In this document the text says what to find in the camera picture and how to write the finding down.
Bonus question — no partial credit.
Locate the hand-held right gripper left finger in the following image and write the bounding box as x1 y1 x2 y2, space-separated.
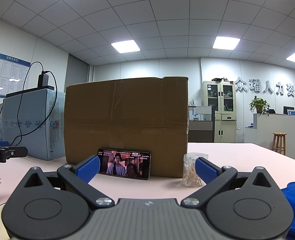
17 155 115 208

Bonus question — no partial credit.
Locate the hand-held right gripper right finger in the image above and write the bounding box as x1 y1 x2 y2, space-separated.
181 156 279 208

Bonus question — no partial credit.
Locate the clear cotton swab container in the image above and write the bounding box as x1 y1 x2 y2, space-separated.
182 152 210 187

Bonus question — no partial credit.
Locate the black smartphone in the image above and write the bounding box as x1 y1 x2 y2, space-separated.
97 148 152 180

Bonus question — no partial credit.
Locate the grey desk partition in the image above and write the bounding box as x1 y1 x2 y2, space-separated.
188 105 216 143

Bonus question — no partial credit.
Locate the blue wrapped carton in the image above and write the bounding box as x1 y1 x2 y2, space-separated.
2 88 66 161

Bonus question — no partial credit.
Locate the cream glass-door cabinet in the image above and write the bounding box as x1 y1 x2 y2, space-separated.
202 80 237 143

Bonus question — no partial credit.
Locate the large brown cardboard box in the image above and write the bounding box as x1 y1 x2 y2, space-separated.
64 76 190 178

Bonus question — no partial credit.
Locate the black flat device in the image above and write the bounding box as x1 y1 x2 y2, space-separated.
6 86 55 98

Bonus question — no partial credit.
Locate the white reception counter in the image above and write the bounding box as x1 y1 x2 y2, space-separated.
245 112 295 161

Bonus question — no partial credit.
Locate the wooden stool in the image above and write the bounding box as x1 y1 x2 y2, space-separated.
272 133 287 156

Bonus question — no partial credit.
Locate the blue framed notice board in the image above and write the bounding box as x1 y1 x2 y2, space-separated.
0 50 31 98

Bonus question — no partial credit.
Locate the black power adapter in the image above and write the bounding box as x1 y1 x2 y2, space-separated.
38 73 48 88

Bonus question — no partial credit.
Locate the green potted plant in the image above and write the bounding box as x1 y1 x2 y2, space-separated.
249 95 271 114

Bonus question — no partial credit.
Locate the black cable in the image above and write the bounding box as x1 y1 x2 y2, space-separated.
9 61 56 153

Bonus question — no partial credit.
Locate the silver wall lettering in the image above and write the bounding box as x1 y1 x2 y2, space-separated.
234 77 295 98

